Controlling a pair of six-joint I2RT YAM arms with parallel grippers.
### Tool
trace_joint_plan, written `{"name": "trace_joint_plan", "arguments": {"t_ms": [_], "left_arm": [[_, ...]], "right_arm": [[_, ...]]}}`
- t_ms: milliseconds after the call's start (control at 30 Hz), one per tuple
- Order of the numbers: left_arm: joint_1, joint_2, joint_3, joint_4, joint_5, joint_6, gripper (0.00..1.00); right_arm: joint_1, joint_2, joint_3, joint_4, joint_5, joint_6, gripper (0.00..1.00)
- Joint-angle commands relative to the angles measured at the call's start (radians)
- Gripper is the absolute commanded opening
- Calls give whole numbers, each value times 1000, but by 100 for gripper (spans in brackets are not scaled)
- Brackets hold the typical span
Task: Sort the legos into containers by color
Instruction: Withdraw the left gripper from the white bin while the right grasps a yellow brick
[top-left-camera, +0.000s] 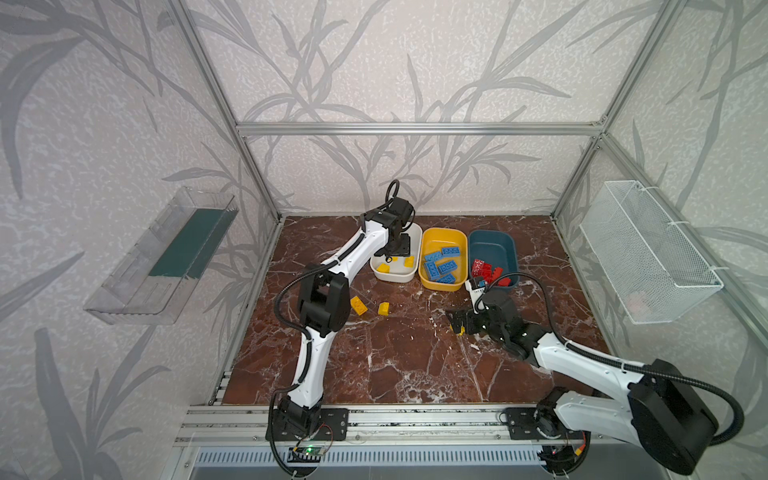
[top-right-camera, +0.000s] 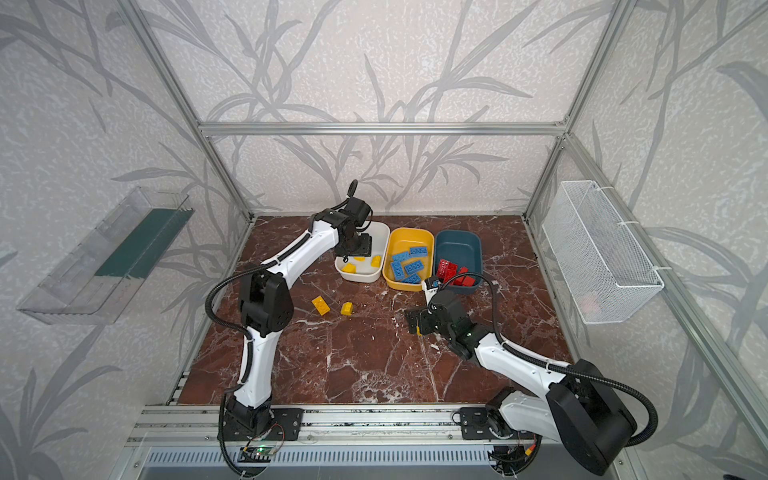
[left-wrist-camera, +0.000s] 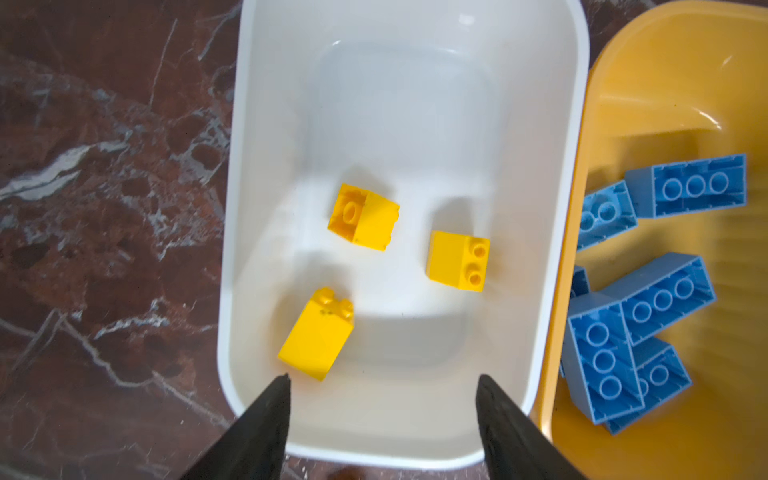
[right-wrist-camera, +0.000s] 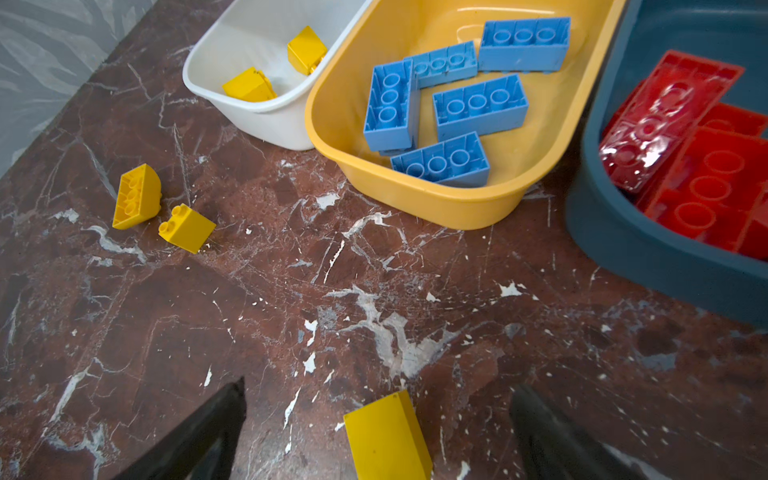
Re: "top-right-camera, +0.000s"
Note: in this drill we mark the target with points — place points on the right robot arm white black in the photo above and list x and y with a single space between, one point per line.
592 416

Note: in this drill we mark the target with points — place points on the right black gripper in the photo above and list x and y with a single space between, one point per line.
421 321

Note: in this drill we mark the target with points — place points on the dark teal plastic bin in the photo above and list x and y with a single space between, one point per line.
459 247

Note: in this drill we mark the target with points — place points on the red brick wide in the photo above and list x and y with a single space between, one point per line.
446 270

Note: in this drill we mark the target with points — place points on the right wiring bundle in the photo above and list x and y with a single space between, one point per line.
516 453

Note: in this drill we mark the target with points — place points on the white wire mesh basket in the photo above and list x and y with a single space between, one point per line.
607 272

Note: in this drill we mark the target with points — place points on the white plastic bin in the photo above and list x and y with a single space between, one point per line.
380 233

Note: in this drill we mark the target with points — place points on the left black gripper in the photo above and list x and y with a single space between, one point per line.
357 245

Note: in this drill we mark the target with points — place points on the left circuit board with wires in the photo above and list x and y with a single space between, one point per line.
264 447

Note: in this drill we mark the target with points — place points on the clear plastic wall shelf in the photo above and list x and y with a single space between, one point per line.
95 282

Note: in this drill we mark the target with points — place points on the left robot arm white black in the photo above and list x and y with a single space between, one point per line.
266 305

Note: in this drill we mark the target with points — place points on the yellow plastic bin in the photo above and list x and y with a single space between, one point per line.
402 240

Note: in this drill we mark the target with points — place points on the aluminium front rail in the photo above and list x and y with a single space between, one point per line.
321 425

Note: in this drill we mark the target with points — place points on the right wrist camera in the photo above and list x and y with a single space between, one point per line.
430 287

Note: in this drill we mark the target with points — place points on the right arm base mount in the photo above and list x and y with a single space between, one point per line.
476 423

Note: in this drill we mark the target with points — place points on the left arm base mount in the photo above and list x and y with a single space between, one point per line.
241 424

